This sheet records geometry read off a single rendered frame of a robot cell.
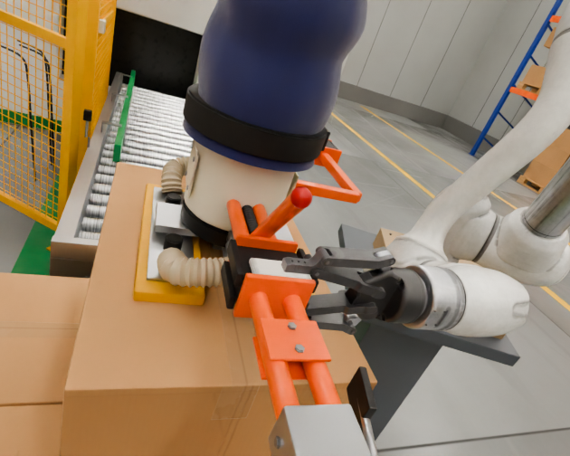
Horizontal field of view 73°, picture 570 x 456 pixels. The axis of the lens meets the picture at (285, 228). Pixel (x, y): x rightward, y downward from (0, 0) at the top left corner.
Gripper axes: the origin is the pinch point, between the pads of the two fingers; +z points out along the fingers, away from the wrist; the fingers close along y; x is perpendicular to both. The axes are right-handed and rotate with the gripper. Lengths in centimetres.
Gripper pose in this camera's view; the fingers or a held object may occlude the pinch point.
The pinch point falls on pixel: (273, 285)
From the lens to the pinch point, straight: 45.9
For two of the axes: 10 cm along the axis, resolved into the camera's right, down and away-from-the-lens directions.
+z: -9.1, -1.3, -3.9
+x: -2.7, -5.3, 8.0
